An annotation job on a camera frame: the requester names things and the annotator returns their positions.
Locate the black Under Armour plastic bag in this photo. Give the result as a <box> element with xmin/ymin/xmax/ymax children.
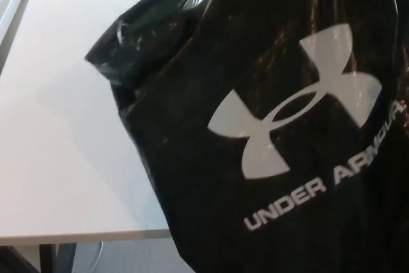
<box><xmin>84</xmin><ymin>0</ymin><xmax>409</xmax><ymax>273</ymax></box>

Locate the black desk leg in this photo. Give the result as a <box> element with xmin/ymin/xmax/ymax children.
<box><xmin>38</xmin><ymin>243</ymin><xmax>78</xmax><ymax>273</ymax></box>

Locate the white cable under desk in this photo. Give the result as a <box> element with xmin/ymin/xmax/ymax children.
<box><xmin>93</xmin><ymin>239</ymin><xmax>105</xmax><ymax>273</ymax></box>

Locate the white neighbouring desk with rail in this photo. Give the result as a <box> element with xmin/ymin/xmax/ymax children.
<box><xmin>0</xmin><ymin>0</ymin><xmax>42</xmax><ymax>74</ymax></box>

